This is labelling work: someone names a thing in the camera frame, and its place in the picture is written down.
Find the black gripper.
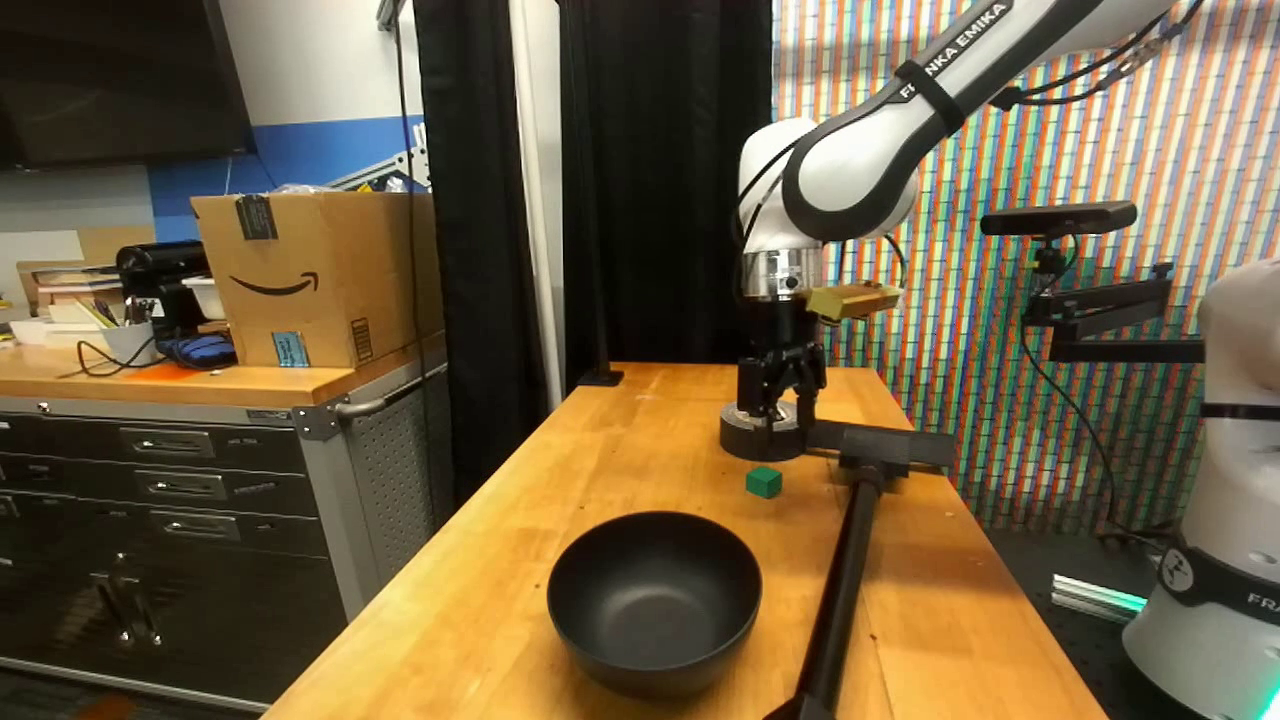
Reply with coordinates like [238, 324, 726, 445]
[737, 297, 831, 431]

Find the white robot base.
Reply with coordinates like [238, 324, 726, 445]
[1119, 256, 1280, 720]

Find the black round disc base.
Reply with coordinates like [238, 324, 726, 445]
[716, 403, 806, 462]

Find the black pole with clamp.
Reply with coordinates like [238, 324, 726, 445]
[762, 421, 960, 720]

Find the black curtain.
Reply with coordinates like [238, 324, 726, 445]
[555, 0, 779, 391]
[408, 0, 553, 504]

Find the black bowl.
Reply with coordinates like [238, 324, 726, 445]
[543, 507, 767, 702]

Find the striped shimmering backdrop panel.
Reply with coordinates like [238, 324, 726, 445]
[767, 0, 1280, 540]

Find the white teal light bar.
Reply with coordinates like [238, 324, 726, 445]
[1046, 566, 1151, 623]

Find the brown cardboard shipping box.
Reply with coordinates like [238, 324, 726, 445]
[188, 186, 443, 377]

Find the blue flat item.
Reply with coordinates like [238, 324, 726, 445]
[168, 331, 244, 372]

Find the grey tool cabinet wooden top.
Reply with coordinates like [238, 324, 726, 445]
[0, 336, 459, 714]

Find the black label printer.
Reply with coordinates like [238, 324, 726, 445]
[110, 235, 210, 364]

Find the black hanging tool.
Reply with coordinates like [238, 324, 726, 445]
[53, 566, 170, 651]

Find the small open cardboard box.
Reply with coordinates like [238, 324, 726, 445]
[11, 219, 158, 327]

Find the tan wrist camera mount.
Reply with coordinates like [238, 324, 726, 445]
[803, 280, 898, 324]

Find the thin green cable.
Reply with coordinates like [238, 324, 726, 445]
[1017, 317, 1151, 540]

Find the black bar camera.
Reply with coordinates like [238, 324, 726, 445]
[975, 196, 1142, 245]

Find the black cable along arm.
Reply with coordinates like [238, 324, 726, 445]
[989, 0, 1210, 110]

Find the black cable on bench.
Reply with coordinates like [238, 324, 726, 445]
[69, 331, 168, 384]

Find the black wall monitor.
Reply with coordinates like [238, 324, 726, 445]
[0, 0, 259, 173]

